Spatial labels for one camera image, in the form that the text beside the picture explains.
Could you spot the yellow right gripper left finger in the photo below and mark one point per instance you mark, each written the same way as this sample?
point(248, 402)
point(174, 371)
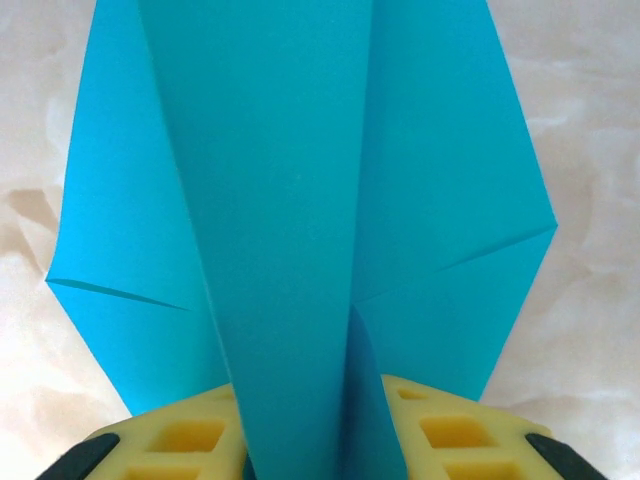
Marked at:
point(200, 450)

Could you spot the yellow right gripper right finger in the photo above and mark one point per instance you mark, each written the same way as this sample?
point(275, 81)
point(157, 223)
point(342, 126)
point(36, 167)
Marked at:
point(475, 450)

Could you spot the blue square paper sheet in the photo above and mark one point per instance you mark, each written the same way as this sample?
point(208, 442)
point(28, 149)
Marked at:
point(300, 200)

